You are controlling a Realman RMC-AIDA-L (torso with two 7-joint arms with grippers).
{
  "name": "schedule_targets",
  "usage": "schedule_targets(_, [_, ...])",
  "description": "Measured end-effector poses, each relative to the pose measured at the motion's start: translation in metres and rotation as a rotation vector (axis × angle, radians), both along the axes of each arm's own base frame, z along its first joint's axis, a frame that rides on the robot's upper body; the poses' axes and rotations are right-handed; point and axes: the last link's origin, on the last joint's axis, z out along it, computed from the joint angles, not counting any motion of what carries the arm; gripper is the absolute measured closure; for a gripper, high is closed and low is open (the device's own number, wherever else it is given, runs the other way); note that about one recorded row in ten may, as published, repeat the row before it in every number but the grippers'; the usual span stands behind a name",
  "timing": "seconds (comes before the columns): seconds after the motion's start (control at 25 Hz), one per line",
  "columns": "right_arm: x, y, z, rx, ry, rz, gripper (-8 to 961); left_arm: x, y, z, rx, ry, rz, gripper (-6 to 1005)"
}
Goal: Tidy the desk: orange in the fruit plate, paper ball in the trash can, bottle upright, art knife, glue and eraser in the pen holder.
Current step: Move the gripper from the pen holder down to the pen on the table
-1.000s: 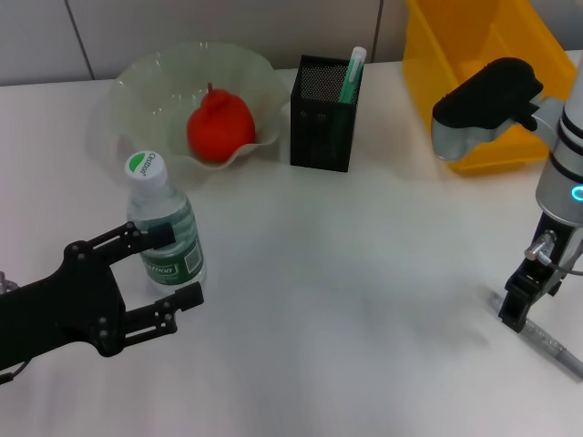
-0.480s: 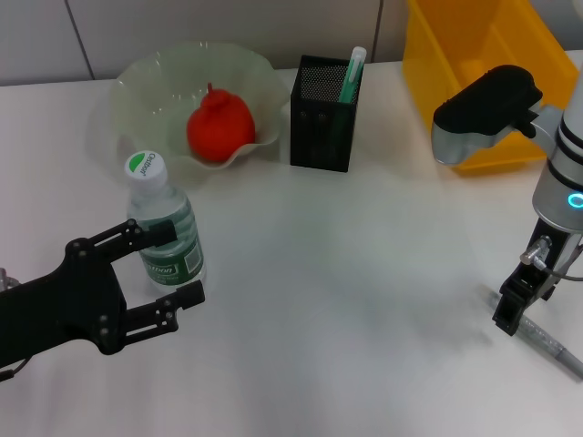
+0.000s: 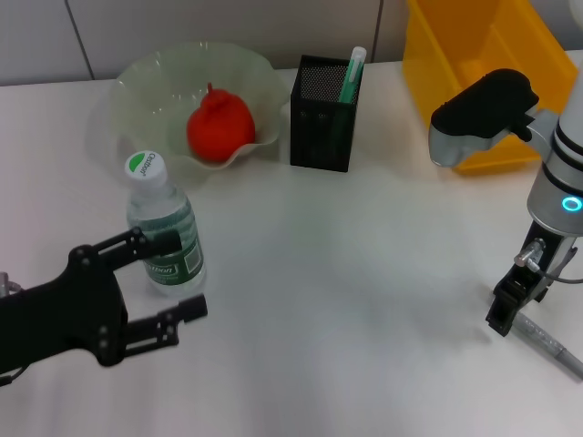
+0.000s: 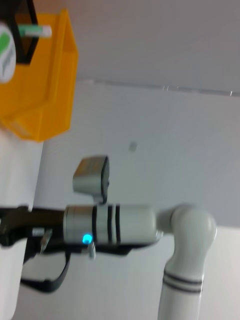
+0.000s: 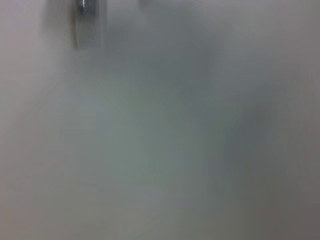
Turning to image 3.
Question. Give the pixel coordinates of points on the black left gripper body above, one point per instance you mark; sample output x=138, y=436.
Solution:
x=54, y=318

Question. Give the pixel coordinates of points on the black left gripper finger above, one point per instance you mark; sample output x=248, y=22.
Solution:
x=175, y=321
x=159, y=243

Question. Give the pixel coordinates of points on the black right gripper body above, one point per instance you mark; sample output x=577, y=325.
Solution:
x=542, y=259

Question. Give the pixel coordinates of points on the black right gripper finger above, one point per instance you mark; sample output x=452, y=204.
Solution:
x=501, y=309
x=539, y=293

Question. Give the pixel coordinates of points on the clear water bottle green label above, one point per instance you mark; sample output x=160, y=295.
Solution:
x=166, y=209

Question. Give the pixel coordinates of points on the grey pen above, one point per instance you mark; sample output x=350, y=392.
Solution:
x=546, y=339

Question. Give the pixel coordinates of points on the red pomegranate toy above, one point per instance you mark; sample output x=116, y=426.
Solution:
x=221, y=127

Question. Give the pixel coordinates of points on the mint green pen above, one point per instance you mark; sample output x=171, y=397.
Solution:
x=353, y=77

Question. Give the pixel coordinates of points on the green glass fruit bowl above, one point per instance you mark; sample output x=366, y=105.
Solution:
x=150, y=100

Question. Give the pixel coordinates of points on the black mesh pen holder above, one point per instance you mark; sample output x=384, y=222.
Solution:
x=319, y=136

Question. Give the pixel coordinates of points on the yellow plastic storage bin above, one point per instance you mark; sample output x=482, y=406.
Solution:
x=432, y=59

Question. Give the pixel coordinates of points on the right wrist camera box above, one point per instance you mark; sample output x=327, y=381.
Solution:
x=483, y=109

